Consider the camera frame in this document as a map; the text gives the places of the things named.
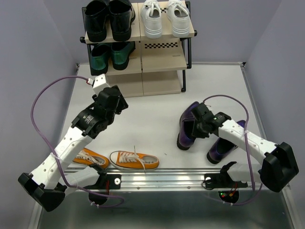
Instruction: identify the purple loafer one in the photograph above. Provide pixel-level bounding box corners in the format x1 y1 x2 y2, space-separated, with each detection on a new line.
177 101 199 150
206 120 246 165

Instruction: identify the white sneaker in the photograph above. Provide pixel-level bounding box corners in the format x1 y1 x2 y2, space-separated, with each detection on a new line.
166 0 191 38
141 0 162 39

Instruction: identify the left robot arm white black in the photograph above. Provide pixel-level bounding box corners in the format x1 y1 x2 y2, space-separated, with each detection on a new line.
18 85 128 212

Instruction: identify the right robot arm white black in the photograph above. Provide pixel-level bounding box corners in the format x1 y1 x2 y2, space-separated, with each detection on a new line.
191 103 299 192

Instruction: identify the beige black-framed shoe shelf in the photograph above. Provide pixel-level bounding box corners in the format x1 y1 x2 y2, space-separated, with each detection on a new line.
80 0 197 97

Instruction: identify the green loafer left one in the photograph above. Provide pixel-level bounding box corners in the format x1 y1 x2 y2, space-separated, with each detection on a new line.
90 43 111 76

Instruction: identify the green loafer one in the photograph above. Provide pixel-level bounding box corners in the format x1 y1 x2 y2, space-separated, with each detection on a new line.
111 42 135 71
90 43 111 76

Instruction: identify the green loafer right one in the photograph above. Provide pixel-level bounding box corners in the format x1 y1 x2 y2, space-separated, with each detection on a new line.
111 42 135 71

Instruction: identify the orange sneaker left one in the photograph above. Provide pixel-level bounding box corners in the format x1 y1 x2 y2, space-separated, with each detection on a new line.
73 148 110 169

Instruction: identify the orange sneaker one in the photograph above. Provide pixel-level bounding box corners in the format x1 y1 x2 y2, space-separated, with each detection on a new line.
109 147 160 173
73 148 110 169

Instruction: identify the orange sneaker right one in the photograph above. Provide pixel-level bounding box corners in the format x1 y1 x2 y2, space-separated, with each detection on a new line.
109 147 160 173

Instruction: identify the black loafer right one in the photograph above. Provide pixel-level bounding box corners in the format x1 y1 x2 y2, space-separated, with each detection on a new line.
108 0 136 42

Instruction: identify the black loafer one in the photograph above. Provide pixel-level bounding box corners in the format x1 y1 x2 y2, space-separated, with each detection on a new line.
108 0 136 42
84 0 110 42

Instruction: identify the black loafer left one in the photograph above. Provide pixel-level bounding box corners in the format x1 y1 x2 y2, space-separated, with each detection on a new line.
84 0 110 42

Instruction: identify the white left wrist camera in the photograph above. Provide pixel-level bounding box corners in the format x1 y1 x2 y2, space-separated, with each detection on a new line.
92 74 110 95

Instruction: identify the aluminium mounting rail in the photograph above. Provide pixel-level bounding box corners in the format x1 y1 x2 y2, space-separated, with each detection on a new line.
65 163 253 192

